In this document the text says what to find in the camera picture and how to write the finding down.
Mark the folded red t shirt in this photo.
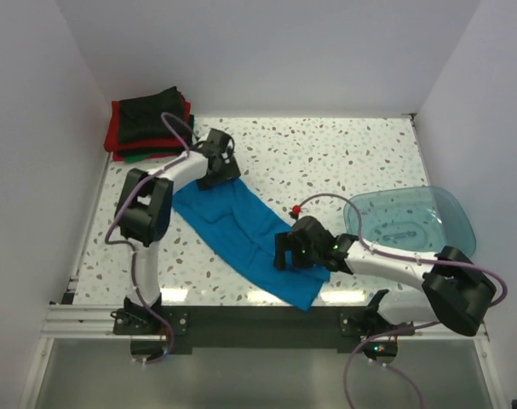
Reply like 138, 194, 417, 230
104, 100, 192, 161

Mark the folded black t shirt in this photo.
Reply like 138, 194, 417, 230
117, 86, 189, 144

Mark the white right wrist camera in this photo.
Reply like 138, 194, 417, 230
289, 204, 302, 221

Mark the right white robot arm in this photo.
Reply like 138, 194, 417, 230
273, 216, 496, 337

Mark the translucent blue plastic bin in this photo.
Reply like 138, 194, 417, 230
343, 187, 476, 257

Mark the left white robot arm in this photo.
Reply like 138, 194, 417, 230
105, 129, 240, 335

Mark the blue t shirt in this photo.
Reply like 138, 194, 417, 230
172, 179, 330, 311

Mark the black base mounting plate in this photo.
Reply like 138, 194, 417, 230
111, 304, 397, 355

